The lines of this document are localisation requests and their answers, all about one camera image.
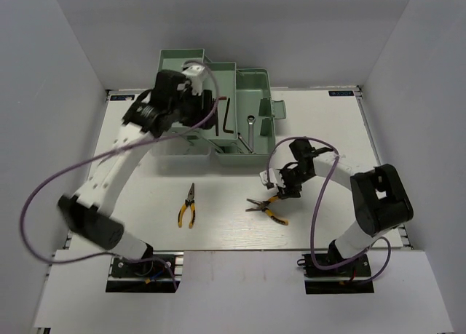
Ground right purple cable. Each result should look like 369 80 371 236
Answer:
265 136 393 285

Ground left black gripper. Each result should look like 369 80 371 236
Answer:
169 87 218 129

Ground large silver ratchet wrench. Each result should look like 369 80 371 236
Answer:
247 114 256 153

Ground yellow black pliers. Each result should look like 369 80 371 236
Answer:
245 195 288 226
178 183 196 228

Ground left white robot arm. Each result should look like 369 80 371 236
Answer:
58 60 220 275

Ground purple cable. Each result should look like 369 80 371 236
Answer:
265 136 393 285
18 59 229 290

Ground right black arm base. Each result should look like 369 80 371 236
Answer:
299 252 373 280

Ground green toolbox with clear lid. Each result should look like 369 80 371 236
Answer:
151 49 286 167

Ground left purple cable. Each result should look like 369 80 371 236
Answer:
18 59 229 290

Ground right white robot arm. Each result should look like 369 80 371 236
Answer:
262 136 414 275

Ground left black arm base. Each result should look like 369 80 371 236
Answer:
108 253 181 281

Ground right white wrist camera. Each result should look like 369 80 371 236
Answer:
259 168 283 189

